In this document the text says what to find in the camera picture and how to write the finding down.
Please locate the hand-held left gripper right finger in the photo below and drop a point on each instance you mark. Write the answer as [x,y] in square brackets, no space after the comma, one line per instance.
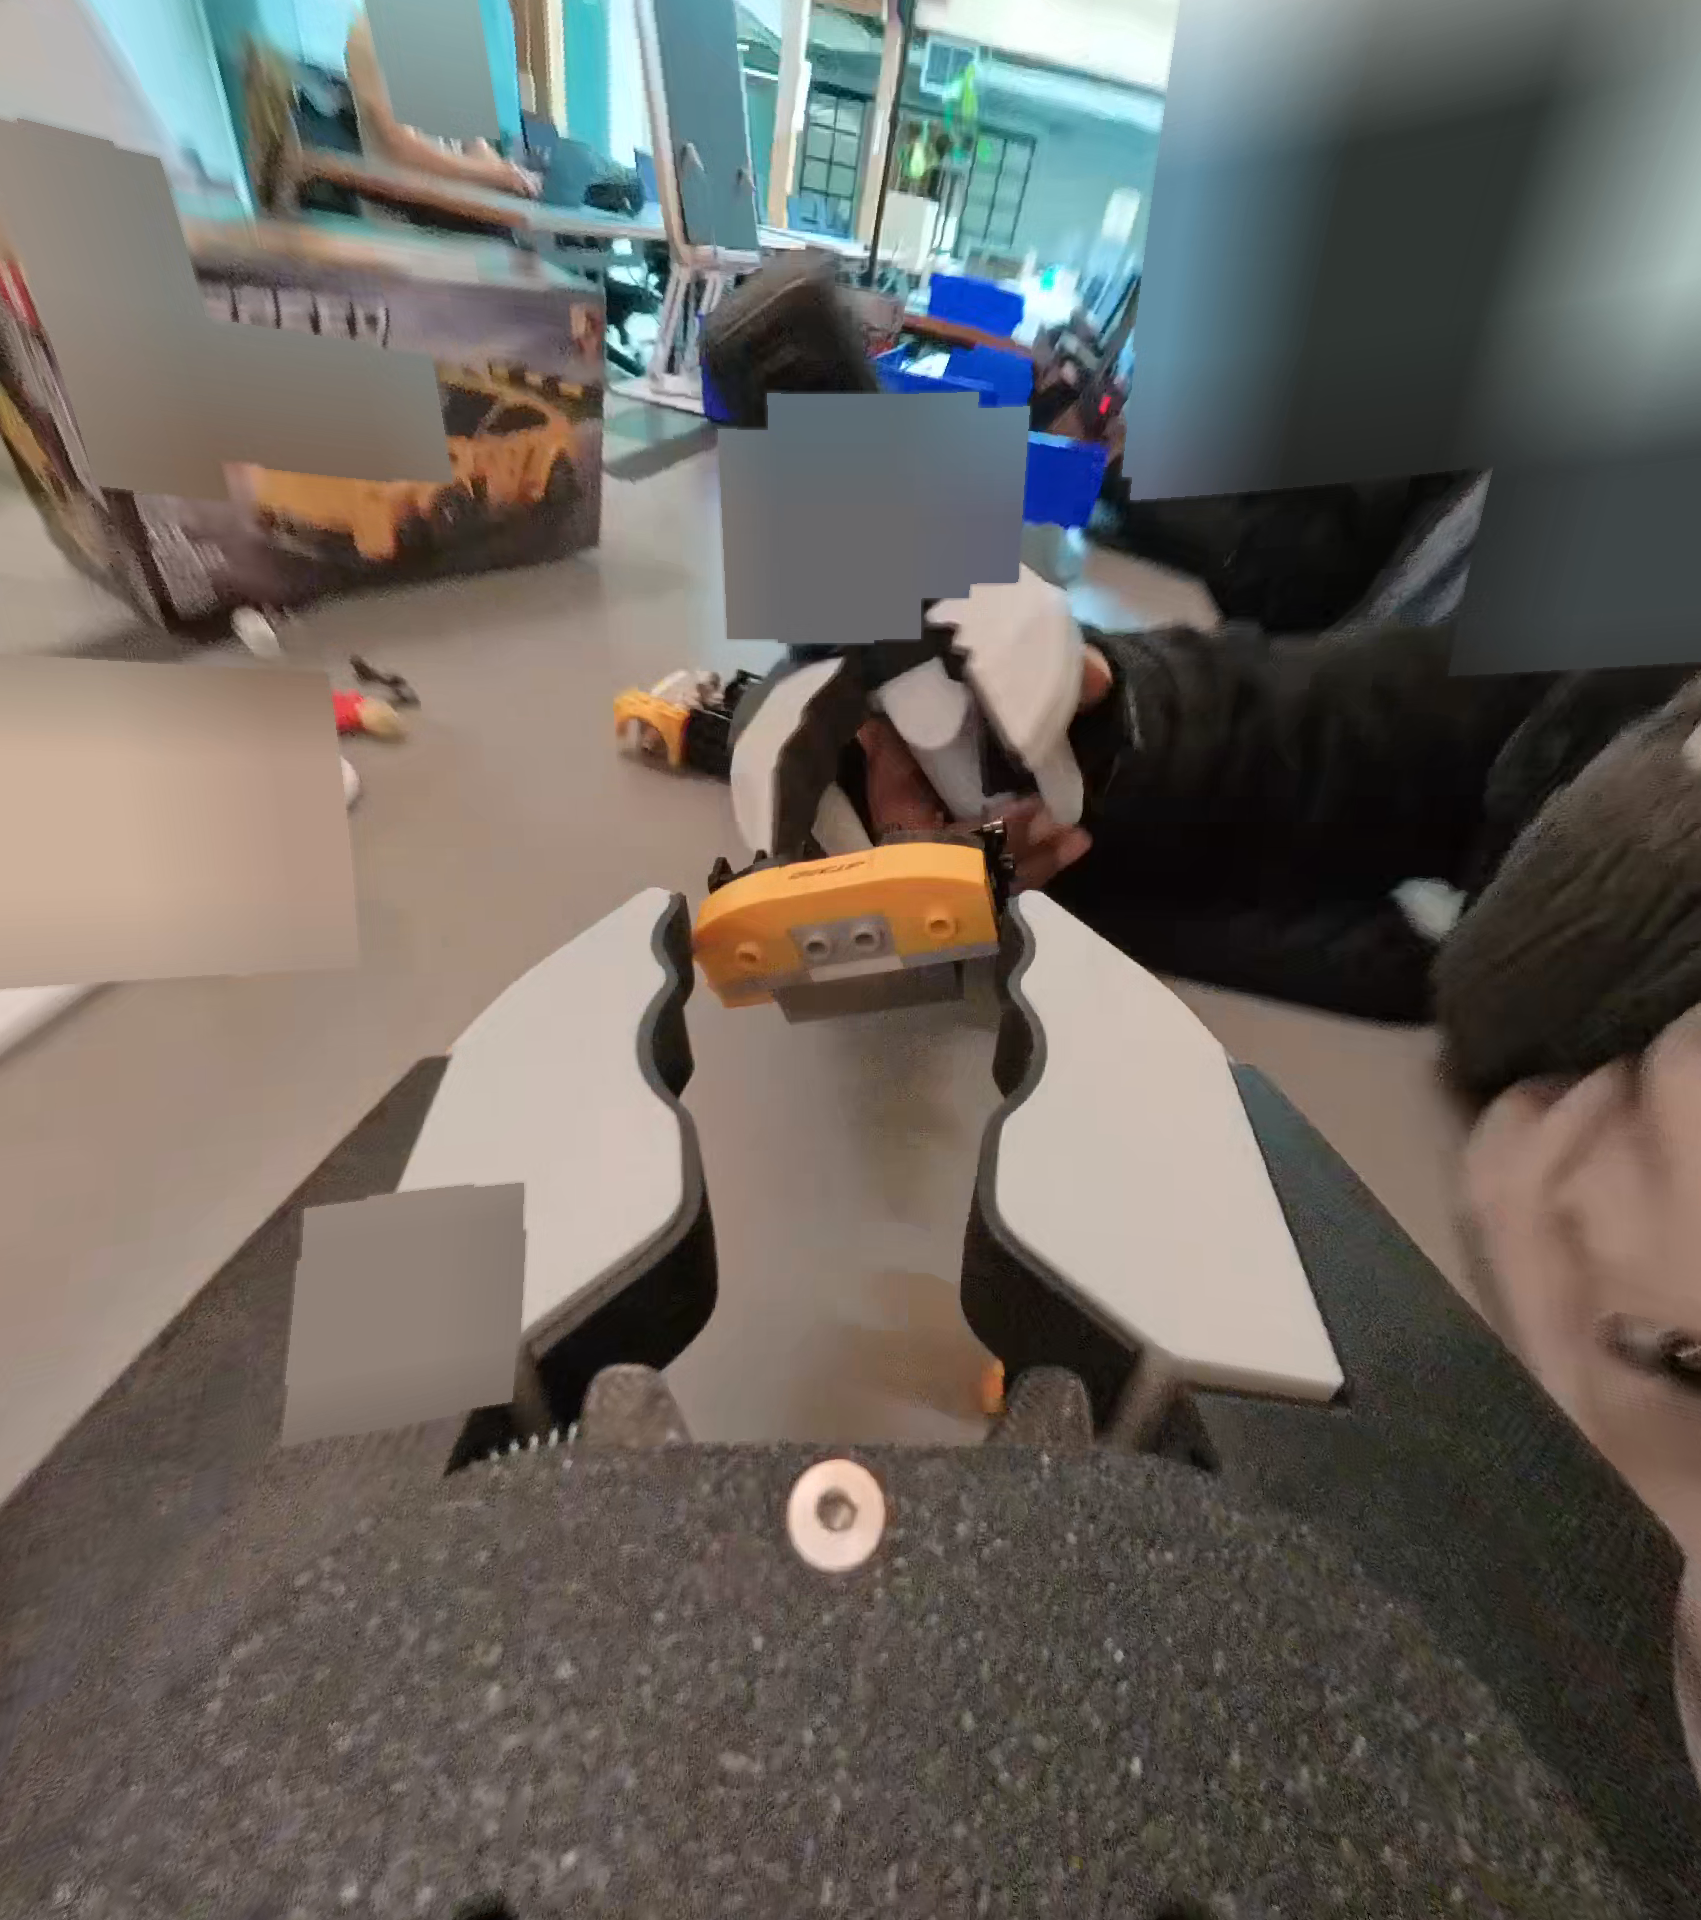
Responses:
[1152,1170]

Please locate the partly built lego car chassis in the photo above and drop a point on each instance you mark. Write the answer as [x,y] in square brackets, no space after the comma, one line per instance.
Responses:
[648,720]

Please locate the small black lego piece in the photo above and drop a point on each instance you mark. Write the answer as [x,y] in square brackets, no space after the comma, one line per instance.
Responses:
[386,683]

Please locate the grey whiteboard on stand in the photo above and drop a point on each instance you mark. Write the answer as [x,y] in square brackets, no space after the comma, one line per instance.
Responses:
[708,121]

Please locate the small white lego piece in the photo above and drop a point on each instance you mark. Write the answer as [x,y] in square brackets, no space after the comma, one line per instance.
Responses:
[259,630]

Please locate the black lego car box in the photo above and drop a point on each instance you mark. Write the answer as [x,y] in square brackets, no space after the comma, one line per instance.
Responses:
[492,450]

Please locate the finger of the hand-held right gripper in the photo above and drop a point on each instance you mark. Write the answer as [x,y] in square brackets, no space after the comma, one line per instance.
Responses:
[1038,675]
[761,781]

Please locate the person's right forearm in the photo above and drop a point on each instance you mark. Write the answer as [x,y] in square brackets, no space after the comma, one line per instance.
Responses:
[1285,781]

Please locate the person's right hand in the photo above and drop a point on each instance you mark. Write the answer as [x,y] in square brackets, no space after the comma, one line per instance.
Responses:
[1046,852]

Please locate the beige sweatshirt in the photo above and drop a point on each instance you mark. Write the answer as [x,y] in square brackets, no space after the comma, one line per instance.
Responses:
[1570,1201]

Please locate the orange lego car section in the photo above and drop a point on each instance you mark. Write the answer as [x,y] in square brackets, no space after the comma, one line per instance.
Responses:
[791,908]

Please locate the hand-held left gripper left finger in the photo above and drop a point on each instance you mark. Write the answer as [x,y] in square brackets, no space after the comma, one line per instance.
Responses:
[565,1080]

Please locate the dark fleece jacket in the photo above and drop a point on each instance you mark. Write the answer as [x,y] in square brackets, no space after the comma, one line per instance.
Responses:
[1615,900]

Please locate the blue plastic bin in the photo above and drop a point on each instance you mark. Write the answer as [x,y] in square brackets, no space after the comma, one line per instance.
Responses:
[977,301]
[1062,473]

